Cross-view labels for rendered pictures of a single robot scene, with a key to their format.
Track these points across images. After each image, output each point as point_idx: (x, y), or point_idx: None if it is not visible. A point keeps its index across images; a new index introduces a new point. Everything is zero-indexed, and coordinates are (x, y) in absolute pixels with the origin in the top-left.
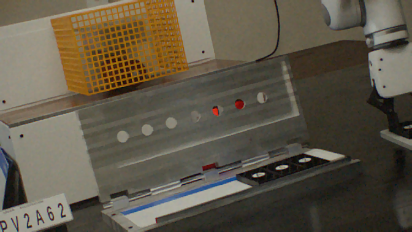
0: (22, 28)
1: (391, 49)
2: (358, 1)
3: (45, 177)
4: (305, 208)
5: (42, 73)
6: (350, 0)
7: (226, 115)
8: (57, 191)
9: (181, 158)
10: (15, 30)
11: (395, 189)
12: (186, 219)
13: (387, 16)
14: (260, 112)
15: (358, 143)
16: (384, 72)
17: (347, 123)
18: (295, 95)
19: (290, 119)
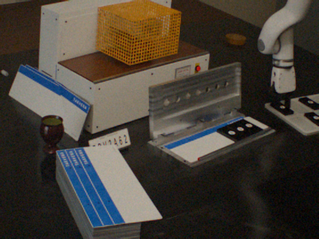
0: (84, 11)
1: (285, 69)
2: (278, 44)
3: (103, 112)
4: (263, 158)
5: (86, 38)
6: (275, 42)
7: (210, 92)
8: (106, 120)
9: (189, 115)
10: (80, 13)
11: (298, 153)
12: (212, 159)
13: (288, 53)
14: (224, 91)
15: (256, 110)
16: (281, 80)
17: None
18: (240, 84)
19: (235, 97)
